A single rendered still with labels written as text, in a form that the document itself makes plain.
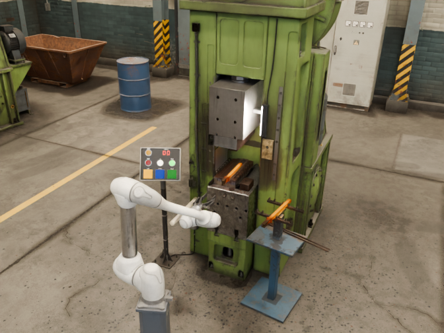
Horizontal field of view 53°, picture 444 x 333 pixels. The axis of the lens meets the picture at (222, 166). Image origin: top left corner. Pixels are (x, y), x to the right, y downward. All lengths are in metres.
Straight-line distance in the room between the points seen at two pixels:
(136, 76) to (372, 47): 4.20
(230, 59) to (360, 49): 5.26
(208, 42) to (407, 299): 2.77
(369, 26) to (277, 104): 5.19
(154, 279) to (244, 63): 1.72
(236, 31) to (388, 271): 2.64
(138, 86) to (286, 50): 5.09
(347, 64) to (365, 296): 5.29
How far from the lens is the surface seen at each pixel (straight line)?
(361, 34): 8.51
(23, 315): 4.14
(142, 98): 8.22
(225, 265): 4.12
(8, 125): 8.04
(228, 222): 3.83
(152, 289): 2.96
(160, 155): 3.76
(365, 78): 8.64
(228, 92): 3.42
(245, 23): 3.42
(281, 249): 3.49
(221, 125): 3.53
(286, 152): 3.58
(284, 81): 3.39
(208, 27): 3.54
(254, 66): 3.45
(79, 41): 10.68
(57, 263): 4.58
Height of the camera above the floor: 2.73
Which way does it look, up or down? 26 degrees down
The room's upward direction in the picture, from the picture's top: 1 degrees clockwise
